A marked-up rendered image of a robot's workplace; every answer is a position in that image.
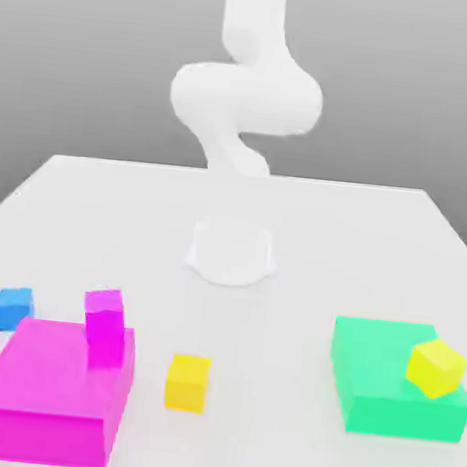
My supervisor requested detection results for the small magenta cube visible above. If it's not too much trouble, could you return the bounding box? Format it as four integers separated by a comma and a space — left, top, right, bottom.
77, 286, 132, 374

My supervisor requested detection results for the small blue cube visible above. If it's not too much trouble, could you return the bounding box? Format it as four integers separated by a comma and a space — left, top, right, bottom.
0, 284, 37, 336

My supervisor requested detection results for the large green box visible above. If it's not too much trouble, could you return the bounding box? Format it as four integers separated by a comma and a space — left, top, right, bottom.
322, 315, 467, 446

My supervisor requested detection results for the large magenta box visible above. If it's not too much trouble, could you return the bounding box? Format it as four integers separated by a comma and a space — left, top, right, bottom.
0, 314, 140, 467

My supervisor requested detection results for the small yellow-green cube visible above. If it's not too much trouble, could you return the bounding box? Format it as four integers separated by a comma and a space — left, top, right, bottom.
403, 335, 467, 403

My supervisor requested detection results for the small yellow cube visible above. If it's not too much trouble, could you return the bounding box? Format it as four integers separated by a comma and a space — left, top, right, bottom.
162, 352, 213, 416

